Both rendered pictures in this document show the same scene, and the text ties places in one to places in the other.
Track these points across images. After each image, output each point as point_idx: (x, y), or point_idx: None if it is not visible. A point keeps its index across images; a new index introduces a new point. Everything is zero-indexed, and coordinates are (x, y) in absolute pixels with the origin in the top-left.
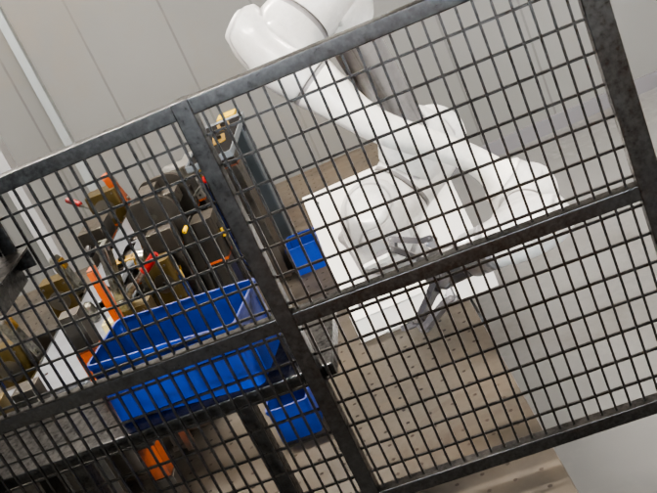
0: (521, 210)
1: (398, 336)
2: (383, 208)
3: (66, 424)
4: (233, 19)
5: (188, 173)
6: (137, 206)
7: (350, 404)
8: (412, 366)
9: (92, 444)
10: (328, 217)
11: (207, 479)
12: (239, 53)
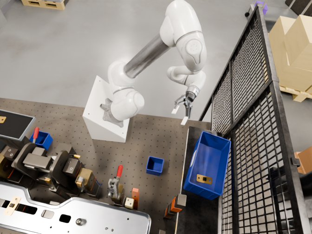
0: (202, 77)
1: (132, 133)
2: (143, 98)
3: (197, 226)
4: (200, 44)
5: (21, 140)
6: (55, 166)
7: (155, 153)
8: (151, 134)
9: (220, 212)
10: (95, 115)
11: (160, 204)
12: (201, 58)
